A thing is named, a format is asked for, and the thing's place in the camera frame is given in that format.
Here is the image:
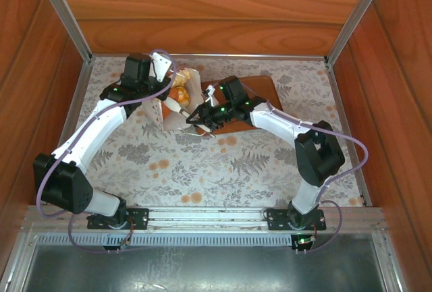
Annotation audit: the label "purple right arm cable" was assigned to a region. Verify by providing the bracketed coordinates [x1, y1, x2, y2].
[241, 84, 369, 256]

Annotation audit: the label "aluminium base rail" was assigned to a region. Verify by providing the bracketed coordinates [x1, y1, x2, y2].
[22, 204, 386, 236]

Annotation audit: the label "aluminium table edge rail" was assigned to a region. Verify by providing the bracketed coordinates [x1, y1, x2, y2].
[90, 53, 329, 61]
[36, 59, 95, 205]
[325, 59, 372, 207]

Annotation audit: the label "shiny metal sheet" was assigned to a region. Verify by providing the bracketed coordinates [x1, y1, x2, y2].
[20, 234, 389, 292]

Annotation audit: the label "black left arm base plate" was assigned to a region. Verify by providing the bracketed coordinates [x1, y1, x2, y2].
[86, 206, 150, 231]

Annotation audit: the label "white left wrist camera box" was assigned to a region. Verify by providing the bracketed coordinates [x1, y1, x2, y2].
[150, 52, 172, 83]

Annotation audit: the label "floral tablecloth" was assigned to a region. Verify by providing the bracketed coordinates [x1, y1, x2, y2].
[42, 56, 369, 207]

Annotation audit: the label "small green-lit circuit board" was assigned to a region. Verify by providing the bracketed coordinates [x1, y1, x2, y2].
[292, 234, 318, 252]

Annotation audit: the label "metal tongs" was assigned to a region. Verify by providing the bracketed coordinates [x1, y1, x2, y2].
[169, 98, 217, 138]

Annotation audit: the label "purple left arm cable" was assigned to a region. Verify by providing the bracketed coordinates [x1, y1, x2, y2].
[35, 49, 178, 255]

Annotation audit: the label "grey slotted cable duct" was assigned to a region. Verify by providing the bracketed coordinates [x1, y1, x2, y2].
[33, 233, 294, 247]

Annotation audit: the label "yellow ridged fake bread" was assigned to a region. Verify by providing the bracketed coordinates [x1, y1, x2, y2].
[175, 86, 190, 104]

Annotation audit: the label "aluminium frame post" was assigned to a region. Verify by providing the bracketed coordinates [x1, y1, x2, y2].
[325, 0, 393, 65]
[32, 0, 94, 64]

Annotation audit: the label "white patterned paper bag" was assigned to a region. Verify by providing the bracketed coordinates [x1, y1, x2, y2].
[140, 66, 211, 138]

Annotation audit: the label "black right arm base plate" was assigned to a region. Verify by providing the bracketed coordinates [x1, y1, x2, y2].
[265, 207, 327, 232]

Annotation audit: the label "brown rectangular tray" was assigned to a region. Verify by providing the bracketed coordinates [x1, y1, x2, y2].
[198, 74, 284, 136]

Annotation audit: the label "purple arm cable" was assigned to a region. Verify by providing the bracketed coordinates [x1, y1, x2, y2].
[241, 84, 369, 256]
[35, 49, 178, 255]

